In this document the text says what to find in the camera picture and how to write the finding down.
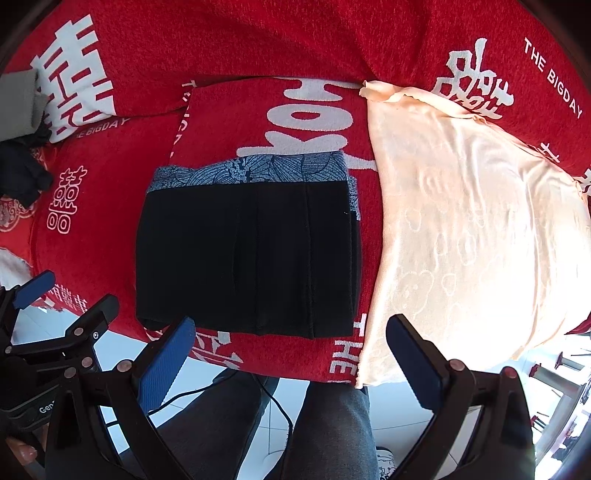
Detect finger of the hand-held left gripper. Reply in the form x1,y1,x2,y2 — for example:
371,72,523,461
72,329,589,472
9,295,122,376
0,271,57,343

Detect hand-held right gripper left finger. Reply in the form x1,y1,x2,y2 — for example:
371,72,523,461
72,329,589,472
44,316,197,480

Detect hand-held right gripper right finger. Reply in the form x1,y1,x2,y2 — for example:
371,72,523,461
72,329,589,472
385,314,537,480

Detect black pants with blue waistband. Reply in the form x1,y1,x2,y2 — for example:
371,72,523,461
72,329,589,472
135,152,364,341

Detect person's left hand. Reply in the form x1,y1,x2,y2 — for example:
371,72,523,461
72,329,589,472
0,436,38,463

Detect person's grey trouser leg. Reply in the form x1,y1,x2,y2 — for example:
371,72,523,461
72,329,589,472
277,381,376,480
150,368,280,480

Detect black cloth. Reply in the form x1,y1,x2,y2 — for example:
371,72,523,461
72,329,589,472
0,124,54,208

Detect peach embossed blanket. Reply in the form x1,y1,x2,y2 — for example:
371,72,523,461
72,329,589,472
355,80,591,389

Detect grey cloth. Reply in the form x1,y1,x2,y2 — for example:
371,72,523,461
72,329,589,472
0,69,49,139

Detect red printed blanket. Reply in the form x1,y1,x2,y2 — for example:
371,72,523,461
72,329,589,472
0,0,591,385

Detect black cable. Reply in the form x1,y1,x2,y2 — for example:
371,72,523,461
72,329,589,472
108,376,294,437

